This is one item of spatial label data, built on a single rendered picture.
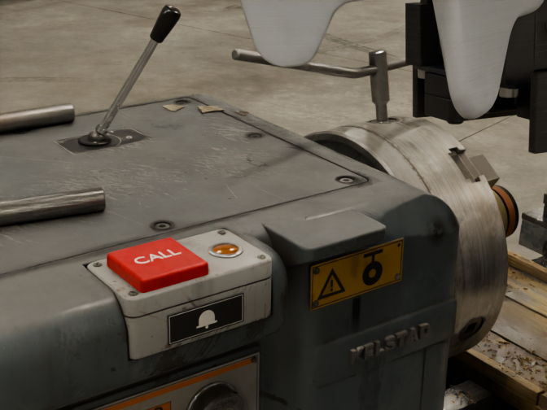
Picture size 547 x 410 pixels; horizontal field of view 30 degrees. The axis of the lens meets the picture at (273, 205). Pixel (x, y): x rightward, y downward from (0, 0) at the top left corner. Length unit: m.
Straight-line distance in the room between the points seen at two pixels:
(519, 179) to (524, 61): 4.42
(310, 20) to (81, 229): 0.57
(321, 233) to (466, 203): 0.33
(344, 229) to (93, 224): 0.22
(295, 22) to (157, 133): 0.79
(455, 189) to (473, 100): 0.93
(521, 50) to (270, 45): 0.10
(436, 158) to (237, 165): 0.27
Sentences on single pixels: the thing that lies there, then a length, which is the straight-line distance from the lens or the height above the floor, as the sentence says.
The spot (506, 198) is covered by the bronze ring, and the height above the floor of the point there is 1.11.
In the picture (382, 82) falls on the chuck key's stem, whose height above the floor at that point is 1.28.
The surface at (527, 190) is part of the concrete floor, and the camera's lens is 4.60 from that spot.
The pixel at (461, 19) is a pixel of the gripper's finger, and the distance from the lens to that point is 0.24.
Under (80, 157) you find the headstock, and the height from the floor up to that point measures 1.25.
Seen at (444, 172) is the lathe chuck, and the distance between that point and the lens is 1.18.
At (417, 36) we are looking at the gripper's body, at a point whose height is 1.53.
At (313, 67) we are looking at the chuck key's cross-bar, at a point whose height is 1.32.
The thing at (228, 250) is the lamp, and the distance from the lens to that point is 0.84.
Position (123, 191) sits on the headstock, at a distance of 0.97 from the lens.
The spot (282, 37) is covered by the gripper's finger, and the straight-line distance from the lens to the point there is 0.36.
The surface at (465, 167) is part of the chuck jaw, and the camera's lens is 1.21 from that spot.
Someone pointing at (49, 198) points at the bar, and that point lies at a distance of 0.91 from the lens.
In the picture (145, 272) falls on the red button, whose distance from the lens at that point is 0.78.
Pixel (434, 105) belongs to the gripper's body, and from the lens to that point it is 0.34.
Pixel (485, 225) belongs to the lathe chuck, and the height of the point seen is 1.15.
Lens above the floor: 1.61
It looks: 22 degrees down
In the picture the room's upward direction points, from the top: 1 degrees clockwise
